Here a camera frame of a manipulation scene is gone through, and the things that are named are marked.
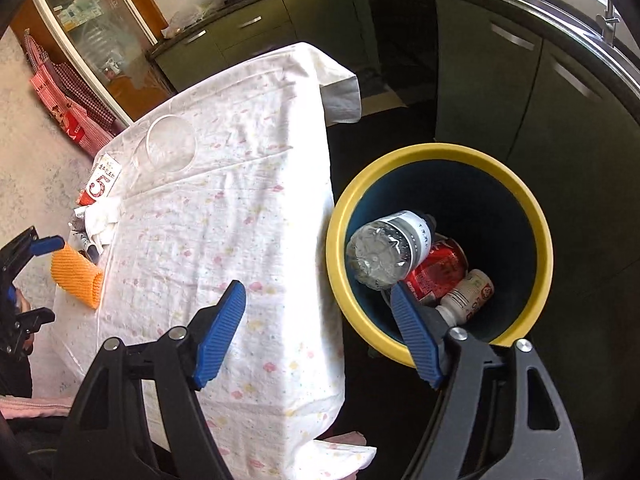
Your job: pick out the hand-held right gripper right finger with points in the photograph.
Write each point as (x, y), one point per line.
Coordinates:
(415, 330)

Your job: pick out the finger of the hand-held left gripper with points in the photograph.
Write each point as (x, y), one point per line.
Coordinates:
(32, 317)
(47, 245)

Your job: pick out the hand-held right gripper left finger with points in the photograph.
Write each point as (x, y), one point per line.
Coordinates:
(220, 335)

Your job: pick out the silver wrapper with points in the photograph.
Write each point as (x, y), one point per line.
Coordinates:
(79, 225)

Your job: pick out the orange foam fruit net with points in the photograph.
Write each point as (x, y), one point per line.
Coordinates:
(75, 272)

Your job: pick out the dark brown snack wrapper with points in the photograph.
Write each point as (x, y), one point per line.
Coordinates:
(90, 251)

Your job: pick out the white tissue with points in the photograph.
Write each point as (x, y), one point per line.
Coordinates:
(102, 215)

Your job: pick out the small white drink bottle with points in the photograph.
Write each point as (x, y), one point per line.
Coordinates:
(467, 295)

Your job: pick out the crushed red can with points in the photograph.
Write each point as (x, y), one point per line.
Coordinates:
(440, 270)

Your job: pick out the milk carton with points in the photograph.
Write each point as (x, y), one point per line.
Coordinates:
(97, 185)

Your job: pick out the clear plastic bottle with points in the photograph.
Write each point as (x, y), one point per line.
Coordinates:
(380, 250)

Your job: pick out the clear plastic cup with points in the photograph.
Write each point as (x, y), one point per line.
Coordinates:
(170, 145)

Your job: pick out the yellow rimmed trash bin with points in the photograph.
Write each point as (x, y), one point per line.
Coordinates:
(440, 150)

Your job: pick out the red checked apron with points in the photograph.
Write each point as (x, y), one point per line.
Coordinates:
(75, 125)

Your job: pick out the white floral tablecloth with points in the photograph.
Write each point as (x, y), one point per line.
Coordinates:
(225, 200)

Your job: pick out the red checkered bag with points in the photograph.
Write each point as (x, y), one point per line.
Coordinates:
(80, 87)

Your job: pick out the sliding glass door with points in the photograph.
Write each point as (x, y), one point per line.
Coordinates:
(100, 35)

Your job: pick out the green base cabinets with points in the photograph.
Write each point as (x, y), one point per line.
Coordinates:
(500, 85)

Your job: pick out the clear plastic bag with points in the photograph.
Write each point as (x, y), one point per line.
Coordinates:
(182, 22)

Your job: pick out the large steel faucet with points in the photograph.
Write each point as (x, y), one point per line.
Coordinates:
(611, 25)

